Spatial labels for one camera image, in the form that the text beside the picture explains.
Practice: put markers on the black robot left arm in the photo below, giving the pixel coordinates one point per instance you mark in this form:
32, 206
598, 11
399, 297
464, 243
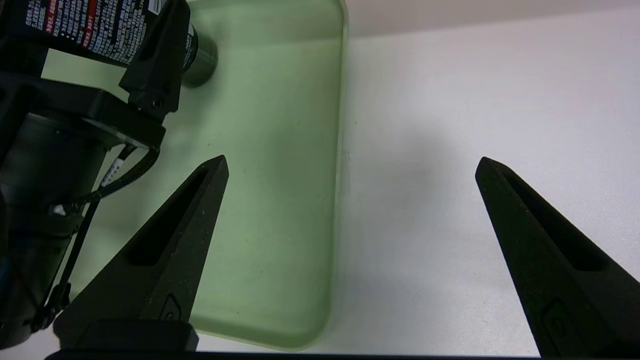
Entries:
45, 175

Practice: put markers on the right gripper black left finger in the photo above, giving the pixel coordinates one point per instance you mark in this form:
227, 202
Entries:
160, 260

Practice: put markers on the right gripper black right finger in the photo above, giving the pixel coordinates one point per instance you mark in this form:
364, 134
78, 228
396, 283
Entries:
565, 270

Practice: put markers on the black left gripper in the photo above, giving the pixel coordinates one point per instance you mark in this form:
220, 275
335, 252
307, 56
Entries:
75, 107

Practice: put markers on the black cosmetic tube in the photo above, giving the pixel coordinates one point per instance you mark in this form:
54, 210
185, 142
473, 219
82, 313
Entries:
90, 25

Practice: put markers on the light green plastic tray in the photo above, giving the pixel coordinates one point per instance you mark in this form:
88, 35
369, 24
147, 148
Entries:
275, 175

